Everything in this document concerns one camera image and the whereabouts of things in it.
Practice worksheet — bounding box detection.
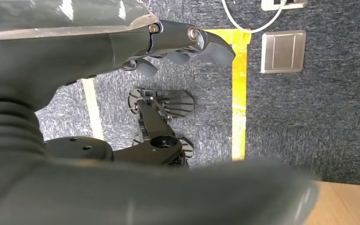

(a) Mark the white floor socket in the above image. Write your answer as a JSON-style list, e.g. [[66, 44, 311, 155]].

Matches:
[[261, 0, 308, 11]]

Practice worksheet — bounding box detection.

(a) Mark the silver floor plate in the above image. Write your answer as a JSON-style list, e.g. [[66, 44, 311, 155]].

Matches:
[[260, 30, 307, 75]]

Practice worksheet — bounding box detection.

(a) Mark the black robot foot assembly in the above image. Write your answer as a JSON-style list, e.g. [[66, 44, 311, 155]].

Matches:
[[43, 88, 196, 168]]

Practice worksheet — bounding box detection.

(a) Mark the yellow floor tape strip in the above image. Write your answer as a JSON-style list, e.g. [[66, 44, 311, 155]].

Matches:
[[202, 28, 253, 162]]

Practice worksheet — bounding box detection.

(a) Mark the white socket cable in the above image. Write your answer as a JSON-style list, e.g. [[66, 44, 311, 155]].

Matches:
[[221, 0, 289, 34]]

